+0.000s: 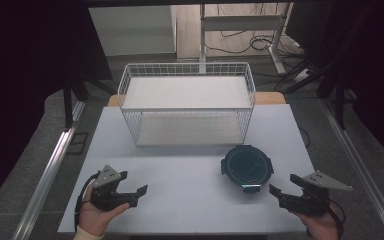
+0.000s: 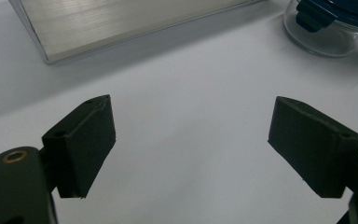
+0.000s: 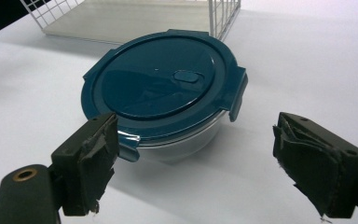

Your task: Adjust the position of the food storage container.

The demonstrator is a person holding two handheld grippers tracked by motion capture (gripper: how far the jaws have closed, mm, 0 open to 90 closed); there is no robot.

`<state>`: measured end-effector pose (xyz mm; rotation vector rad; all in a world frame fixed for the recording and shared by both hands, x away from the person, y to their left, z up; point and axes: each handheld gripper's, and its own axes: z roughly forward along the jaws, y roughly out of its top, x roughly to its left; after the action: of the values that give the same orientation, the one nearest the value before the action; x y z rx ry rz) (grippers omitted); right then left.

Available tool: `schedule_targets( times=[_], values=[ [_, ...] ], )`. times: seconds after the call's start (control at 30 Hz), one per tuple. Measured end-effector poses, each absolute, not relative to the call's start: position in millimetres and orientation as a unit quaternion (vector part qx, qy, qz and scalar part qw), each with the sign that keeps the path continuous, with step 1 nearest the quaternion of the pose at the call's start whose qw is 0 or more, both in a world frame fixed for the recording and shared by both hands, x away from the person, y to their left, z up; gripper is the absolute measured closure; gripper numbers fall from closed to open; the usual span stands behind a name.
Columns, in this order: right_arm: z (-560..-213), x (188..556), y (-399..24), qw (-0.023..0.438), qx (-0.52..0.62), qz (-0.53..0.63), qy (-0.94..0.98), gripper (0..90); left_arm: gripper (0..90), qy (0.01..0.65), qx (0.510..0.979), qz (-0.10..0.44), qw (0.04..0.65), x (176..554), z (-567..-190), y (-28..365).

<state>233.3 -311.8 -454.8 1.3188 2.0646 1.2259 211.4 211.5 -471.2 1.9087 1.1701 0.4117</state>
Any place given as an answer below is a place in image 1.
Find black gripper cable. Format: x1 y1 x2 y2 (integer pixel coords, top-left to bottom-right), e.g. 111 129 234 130
74 171 101 233
328 197 347 240

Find person's right hand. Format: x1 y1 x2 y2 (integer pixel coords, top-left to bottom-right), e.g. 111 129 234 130
292 203 344 240

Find white power strip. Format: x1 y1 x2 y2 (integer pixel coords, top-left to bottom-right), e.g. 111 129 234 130
292 67 312 83

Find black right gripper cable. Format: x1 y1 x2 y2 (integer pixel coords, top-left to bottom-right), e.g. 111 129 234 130
328 197 347 240

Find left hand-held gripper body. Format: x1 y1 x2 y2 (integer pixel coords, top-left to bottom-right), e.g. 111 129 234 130
90 164 138 212

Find aluminium rail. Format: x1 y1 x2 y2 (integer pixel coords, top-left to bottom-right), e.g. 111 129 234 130
319 98 384 240
10 99 87 240

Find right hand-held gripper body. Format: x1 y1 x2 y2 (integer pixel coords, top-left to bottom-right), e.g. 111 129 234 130
279 170 354 216

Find black floor bracket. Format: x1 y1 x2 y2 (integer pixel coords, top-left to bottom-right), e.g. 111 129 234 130
67 131 90 156

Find black floor cables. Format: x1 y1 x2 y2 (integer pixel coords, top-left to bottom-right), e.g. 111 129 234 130
203 3 306 68

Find white metal desk frame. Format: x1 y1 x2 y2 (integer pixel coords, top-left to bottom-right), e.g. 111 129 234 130
198 2 295 76

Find wooden table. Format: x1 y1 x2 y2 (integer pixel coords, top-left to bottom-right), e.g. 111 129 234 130
107 91 287 108

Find white wire shelf rack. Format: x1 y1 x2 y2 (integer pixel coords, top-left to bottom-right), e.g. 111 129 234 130
117 62 257 148

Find person's left hand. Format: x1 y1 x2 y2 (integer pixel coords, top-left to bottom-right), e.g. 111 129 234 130
78 192 131 238

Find round dark lidded container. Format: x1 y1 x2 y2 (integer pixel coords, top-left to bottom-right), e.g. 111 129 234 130
220 144 275 194

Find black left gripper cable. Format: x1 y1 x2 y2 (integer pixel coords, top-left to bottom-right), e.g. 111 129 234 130
74 171 101 233

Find black metal stand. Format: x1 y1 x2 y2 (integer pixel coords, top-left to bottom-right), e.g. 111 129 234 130
279 59 359 131
62 74 117 132

